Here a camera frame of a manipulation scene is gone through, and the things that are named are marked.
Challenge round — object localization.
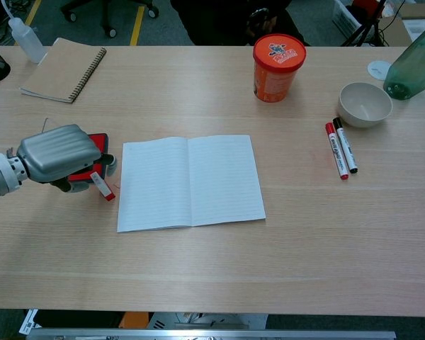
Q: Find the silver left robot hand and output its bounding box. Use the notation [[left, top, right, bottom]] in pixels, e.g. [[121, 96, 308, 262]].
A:
[[16, 123, 118, 194]]

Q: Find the red white stamp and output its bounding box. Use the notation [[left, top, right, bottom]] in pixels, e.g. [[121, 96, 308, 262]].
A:
[[90, 171, 117, 202]]

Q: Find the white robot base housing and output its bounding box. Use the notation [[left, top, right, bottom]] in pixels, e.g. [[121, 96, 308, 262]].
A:
[[148, 312, 269, 330]]

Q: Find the kraft spiral notebook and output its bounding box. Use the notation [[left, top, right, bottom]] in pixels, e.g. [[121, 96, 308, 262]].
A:
[[20, 37, 108, 105]]

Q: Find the open white lined notebook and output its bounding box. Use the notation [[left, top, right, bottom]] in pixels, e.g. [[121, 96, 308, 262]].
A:
[[116, 134, 267, 234]]

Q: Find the red ink pad dark case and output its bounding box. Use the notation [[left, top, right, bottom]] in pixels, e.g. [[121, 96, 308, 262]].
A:
[[67, 132, 111, 185]]

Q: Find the white squeeze bottle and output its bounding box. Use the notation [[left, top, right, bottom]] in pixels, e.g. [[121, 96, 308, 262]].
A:
[[0, 0, 47, 64]]

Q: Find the black office chair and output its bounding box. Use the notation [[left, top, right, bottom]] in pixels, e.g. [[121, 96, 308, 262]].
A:
[[59, 0, 160, 39]]

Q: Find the orange box under table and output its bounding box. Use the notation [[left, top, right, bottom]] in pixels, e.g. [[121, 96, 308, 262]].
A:
[[120, 311, 150, 329]]

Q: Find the person in black clothes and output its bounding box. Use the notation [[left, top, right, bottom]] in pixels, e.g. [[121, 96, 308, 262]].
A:
[[169, 0, 311, 47]]

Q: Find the orange lidded canister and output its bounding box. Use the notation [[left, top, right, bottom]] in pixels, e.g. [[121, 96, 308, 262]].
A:
[[252, 33, 307, 103]]

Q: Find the red whiteboard marker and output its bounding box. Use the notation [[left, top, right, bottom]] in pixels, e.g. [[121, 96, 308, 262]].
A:
[[325, 122, 350, 181]]

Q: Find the black whiteboard marker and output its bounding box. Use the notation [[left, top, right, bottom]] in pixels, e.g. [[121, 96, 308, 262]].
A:
[[332, 117, 359, 174]]

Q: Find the beige bowl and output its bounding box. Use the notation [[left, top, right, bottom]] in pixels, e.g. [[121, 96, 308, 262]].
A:
[[337, 81, 394, 129]]

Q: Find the white plastic crate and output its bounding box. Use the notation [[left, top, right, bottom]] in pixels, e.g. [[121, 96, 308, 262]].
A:
[[331, 0, 364, 36]]

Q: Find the white round disc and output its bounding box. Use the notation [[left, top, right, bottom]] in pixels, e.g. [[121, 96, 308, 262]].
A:
[[367, 59, 392, 81]]

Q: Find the black tripod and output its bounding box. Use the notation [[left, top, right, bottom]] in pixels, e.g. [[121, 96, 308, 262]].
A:
[[341, 0, 390, 47]]

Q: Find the brown cardboard box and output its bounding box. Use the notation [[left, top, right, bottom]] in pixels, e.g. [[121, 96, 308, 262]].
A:
[[377, 2, 425, 47]]

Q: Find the green plastic bottle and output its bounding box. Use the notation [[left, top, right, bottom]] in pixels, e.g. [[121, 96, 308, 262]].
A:
[[382, 17, 425, 101]]

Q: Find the aluminium rail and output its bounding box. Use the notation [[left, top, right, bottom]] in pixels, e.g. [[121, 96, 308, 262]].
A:
[[25, 328, 397, 340]]

